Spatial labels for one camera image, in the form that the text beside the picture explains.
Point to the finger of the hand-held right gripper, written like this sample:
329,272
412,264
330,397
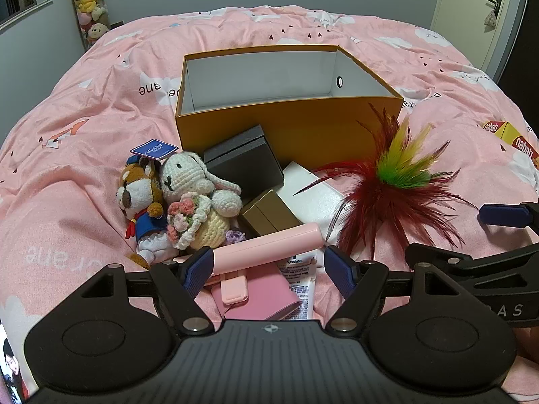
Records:
501,214
438,254

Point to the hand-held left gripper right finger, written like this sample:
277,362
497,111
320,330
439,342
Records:
341,273

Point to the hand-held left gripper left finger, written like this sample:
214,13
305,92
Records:
198,271

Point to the white lotion tube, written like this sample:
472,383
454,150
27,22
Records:
305,286

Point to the pink selfie stick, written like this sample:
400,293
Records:
269,248

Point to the pink leather card wallet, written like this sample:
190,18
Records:
269,298

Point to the white glossy box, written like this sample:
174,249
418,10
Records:
311,197

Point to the gold gift box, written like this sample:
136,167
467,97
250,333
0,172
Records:
269,214

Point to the dark grey gift box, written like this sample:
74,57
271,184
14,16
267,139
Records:
244,164

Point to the yellow cardboard box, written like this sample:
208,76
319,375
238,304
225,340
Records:
294,126

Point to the purple crochet flower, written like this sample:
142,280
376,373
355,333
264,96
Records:
235,236

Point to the yellow red wafer packet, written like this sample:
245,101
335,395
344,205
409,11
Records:
492,128
522,145

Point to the red green feather toy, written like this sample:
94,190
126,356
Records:
379,202

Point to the white crochet bunny with bouquet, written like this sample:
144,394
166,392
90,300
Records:
185,172

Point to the brown plush dog blue outfit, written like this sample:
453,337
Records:
139,185

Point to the small patterned pouch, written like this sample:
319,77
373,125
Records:
491,21

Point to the cream door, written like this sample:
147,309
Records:
463,8

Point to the printed photo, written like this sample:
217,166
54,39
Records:
8,366

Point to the hanging column of plush toys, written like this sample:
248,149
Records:
88,0

